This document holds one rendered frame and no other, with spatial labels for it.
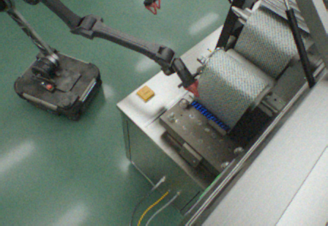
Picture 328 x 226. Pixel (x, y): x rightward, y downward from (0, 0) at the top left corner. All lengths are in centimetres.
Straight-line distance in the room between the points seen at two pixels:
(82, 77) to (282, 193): 205
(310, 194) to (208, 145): 52
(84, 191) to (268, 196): 181
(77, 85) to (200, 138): 141
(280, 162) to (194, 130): 72
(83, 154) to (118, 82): 79
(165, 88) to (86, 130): 110
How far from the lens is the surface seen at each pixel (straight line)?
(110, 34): 117
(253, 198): 43
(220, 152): 113
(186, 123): 115
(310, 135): 53
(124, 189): 209
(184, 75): 114
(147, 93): 134
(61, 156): 226
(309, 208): 73
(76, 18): 127
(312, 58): 115
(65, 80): 230
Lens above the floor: 204
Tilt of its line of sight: 59 degrees down
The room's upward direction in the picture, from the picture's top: 9 degrees clockwise
